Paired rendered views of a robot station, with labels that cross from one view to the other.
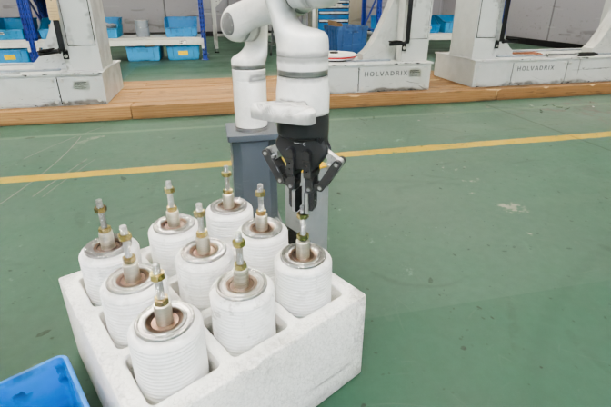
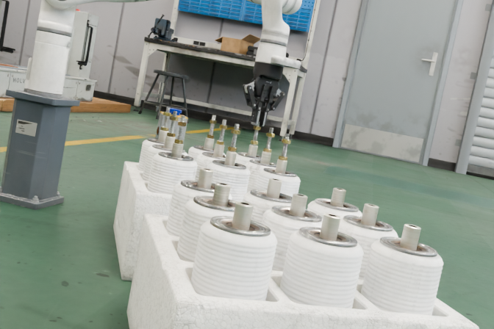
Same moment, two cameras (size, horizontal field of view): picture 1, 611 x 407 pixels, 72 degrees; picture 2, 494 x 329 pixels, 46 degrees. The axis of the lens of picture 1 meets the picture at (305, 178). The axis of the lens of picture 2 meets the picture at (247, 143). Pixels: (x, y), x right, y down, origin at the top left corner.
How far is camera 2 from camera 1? 1.42 m
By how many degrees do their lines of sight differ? 66
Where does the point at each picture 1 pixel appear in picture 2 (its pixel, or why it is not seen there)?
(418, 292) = not seen: hidden behind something
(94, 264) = (192, 164)
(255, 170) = (58, 137)
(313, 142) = (275, 81)
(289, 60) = (283, 36)
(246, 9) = not seen: outside the picture
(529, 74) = (21, 87)
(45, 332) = (65, 282)
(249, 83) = (66, 48)
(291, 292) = not seen: hidden behind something
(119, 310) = (245, 178)
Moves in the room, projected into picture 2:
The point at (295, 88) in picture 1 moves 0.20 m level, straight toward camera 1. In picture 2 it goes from (283, 51) to (360, 62)
